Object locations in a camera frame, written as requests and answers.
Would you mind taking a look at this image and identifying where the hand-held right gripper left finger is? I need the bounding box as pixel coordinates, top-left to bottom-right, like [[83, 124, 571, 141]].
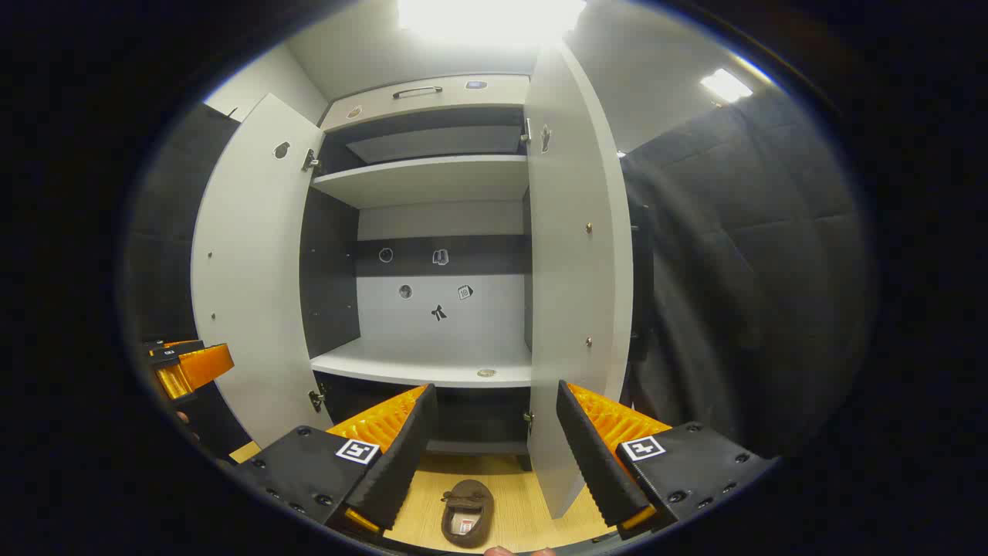
[[230, 382, 439, 537]]

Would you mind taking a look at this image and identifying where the grey shoe cabinet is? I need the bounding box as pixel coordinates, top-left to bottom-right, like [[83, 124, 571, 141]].
[[299, 73, 535, 473]]

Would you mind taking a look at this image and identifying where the ceiling light panel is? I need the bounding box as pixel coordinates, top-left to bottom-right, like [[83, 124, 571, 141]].
[[398, 0, 587, 43], [699, 68, 753, 103]]

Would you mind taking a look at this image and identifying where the brown fuzzy shoe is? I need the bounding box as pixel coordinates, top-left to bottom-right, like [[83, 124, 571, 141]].
[[440, 479, 496, 549]]

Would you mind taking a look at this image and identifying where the grey cabinet door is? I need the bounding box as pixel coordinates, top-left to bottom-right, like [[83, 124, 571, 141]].
[[525, 42, 635, 520], [191, 93, 333, 450]]

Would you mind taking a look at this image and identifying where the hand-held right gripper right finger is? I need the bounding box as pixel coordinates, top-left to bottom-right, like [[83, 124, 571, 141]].
[[556, 379, 777, 541]]

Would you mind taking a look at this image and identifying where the black backdrop stand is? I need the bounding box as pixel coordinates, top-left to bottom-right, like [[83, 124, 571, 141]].
[[629, 202, 657, 364]]

